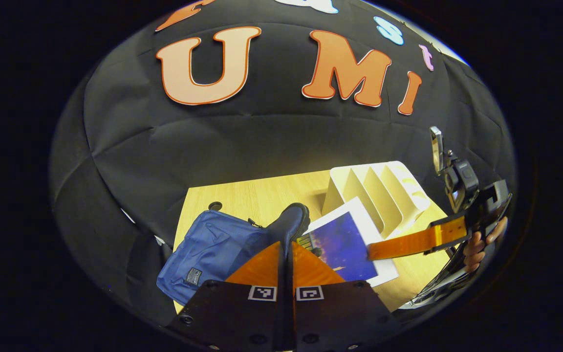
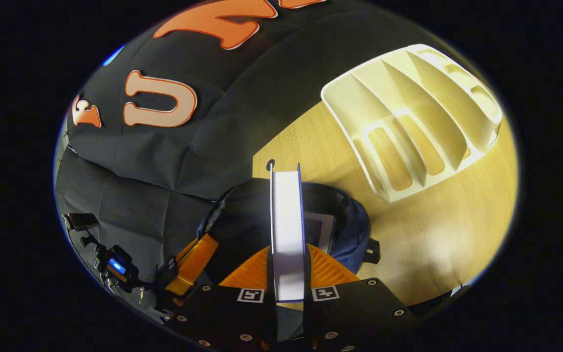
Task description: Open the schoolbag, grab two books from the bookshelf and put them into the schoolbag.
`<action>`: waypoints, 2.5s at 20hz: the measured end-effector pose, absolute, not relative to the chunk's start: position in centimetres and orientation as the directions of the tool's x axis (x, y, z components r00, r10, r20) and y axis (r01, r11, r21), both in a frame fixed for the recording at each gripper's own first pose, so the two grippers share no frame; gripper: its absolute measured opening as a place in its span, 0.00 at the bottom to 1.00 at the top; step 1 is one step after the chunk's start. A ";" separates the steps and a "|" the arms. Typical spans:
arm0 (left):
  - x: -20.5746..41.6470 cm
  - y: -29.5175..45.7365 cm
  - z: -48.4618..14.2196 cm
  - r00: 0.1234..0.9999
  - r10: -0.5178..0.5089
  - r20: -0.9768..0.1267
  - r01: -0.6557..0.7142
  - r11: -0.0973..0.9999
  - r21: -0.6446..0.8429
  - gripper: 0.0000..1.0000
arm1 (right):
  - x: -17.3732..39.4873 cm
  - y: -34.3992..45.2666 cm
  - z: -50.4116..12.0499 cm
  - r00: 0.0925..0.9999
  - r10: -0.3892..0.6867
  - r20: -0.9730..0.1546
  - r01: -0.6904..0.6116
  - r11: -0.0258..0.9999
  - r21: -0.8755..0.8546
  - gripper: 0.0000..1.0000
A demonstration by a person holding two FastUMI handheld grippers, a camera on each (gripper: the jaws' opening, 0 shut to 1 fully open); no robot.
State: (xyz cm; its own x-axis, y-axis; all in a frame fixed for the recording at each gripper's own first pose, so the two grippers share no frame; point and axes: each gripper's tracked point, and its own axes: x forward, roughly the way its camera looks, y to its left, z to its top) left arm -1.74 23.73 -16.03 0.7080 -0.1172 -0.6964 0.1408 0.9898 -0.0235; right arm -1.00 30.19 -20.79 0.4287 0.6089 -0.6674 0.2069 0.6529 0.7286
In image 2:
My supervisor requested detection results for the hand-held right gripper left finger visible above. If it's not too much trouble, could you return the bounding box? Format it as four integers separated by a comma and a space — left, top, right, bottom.
164, 244, 278, 352

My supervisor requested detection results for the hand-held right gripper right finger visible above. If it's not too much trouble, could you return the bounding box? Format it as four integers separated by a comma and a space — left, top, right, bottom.
303, 243, 421, 352

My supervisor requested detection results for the blue schoolbag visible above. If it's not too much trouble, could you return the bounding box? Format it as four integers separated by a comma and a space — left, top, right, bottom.
196, 178, 381, 294

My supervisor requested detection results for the blue spine book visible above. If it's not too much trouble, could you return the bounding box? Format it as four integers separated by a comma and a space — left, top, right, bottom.
268, 163, 307, 302

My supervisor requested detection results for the white plastic bookshelf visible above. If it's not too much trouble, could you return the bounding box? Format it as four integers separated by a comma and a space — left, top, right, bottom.
321, 43, 503, 203

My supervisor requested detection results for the black backdrop cloth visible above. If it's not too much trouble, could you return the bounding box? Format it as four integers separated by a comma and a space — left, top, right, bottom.
54, 0, 438, 313

